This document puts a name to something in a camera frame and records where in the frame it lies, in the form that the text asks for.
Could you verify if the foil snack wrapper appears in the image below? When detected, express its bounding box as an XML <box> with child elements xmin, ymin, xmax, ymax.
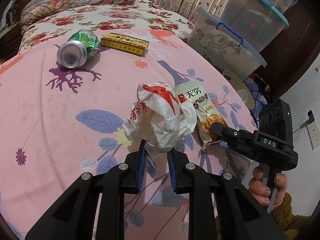
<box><xmin>174</xmin><ymin>80</ymin><xmax>228</xmax><ymax>151</ymax></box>

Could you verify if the pink floral blanket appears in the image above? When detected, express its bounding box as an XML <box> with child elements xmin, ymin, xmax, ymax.
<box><xmin>1</xmin><ymin>29</ymin><xmax>256</xmax><ymax>239</ymax></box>

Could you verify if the crushed green soda can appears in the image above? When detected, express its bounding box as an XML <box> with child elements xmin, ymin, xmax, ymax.
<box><xmin>57</xmin><ymin>29</ymin><xmax>100</xmax><ymax>69</ymax></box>

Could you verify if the white red floral bedsheet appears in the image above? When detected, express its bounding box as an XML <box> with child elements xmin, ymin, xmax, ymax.
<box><xmin>18</xmin><ymin>0</ymin><xmax>194</xmax><ymax>51</ymax></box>

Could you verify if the clear storage box teal lid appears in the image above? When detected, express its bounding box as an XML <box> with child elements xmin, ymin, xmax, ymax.
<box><xmin>220</xmin><ymin>0</ymin><xmax>289</xmax><ymax>52</ymax></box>

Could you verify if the gripper tracking camera box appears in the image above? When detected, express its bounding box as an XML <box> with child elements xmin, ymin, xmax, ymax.
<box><xmin>259</xmin><ymin>99</ymin><xmax>293</xmax><ymax>146</ymax></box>

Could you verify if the blue clothes pile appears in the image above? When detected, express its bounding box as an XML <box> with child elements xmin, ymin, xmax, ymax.
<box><xmin>244</xmin><ymin>77</ymin><xmax>267</xmax><ymax>121</ymax></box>

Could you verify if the white paper wrapper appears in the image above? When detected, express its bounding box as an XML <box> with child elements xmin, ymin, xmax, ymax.
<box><xmin>123</xmin><ymin>82</ymin><xmax>197</xmax><ymax>153</ymax></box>

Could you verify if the yellow spice box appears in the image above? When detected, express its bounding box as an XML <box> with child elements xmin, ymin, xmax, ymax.
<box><xmin>100</xmin><ymin>33</ymin><xmax>149</xmax><ymax>56</ymax></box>

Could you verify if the clear storage box blue handle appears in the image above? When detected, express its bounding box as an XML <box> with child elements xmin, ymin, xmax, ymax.
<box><xmin>187</xmin><ymin>9</ymin><xmax>267</xmax><ymax>80</ymax></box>

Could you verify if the wall power socket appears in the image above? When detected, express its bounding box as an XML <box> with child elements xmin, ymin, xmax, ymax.
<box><xmin>307</xmin><ymin>120</ymin><xmax>320</xmax><ymax>150</ymax></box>

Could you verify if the person's right hand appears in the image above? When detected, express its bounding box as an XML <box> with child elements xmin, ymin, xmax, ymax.
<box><xmin>248</xmin><ymin>166</ymin><xmax>288</xmax><ymax>211</ymax></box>

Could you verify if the yellow sleeve forearm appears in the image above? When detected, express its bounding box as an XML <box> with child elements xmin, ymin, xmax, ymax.
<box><xmin>270</xmin><ymin>193</ymin><xmax>311</xmax><ymax>240</ymax></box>

